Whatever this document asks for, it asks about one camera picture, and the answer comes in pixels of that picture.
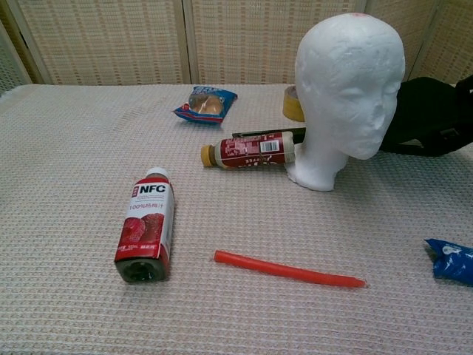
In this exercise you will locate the red NFC juice bottle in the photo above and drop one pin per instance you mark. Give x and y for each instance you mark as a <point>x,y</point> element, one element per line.
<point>148,222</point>

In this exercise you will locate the blue bread snack packet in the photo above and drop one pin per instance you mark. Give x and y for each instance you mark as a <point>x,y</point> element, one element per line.
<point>205,105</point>

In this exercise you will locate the bamboo folding screen panel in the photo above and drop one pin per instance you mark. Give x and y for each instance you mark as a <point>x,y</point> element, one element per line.
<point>454,37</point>
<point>244,40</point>
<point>11,59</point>
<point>107,40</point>
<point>417,29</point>

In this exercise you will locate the yellow tape roll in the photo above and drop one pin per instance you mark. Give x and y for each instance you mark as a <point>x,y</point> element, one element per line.
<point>290,105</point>

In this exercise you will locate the white foam mannequin head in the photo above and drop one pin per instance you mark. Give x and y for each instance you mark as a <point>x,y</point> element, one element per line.
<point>347,92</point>

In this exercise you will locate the black pen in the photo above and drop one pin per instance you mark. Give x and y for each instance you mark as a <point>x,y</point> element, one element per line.
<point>251,132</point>

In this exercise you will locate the blue crumpled snack bag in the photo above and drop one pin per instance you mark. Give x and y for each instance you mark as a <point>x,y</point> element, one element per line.
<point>454,262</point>

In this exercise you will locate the milk tea bottle yellow cap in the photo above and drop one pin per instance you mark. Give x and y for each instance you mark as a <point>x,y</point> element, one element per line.
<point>251,151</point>

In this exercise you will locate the red candle stick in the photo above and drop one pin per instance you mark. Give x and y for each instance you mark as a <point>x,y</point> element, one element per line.
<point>281,270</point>

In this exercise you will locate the beige woven tablecloth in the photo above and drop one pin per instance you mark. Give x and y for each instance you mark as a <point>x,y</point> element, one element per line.
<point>74,166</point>

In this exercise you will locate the black baseball cap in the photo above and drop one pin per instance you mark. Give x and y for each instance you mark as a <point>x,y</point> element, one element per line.
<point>421,114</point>

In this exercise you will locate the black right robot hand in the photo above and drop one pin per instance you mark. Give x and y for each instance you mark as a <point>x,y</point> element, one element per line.
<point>466,94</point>

